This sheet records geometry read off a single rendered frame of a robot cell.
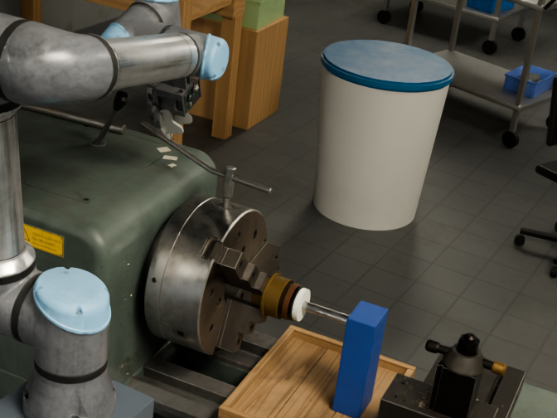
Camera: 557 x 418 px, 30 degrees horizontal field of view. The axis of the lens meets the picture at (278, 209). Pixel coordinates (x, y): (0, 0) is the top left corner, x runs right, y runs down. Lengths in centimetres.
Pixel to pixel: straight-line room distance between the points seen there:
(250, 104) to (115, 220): 377
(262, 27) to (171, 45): 403
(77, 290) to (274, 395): 68
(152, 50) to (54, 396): 56
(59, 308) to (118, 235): 43
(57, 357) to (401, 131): 318
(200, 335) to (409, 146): 275
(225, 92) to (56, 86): 412
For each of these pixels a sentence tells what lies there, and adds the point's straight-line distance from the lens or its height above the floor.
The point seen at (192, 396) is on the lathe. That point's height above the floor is 86.
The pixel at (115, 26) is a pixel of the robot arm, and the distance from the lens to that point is 182.
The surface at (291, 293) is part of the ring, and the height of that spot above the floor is 111.
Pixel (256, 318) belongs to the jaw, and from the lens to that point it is 213.
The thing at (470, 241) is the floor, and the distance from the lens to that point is 493.
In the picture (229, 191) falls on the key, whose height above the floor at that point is 127.
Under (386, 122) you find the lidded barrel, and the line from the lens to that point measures 460.
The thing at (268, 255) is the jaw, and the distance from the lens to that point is 221.
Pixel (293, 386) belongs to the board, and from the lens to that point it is 222.
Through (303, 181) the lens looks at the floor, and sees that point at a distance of 525.
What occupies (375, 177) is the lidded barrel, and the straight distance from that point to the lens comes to 472.
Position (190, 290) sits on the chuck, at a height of 113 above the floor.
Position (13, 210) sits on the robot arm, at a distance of 162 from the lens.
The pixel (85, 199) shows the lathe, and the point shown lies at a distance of 208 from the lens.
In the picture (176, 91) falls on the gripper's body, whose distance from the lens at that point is 199.
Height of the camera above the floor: 218
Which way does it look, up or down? 26 degrees down
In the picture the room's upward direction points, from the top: 7 degrees clockwise
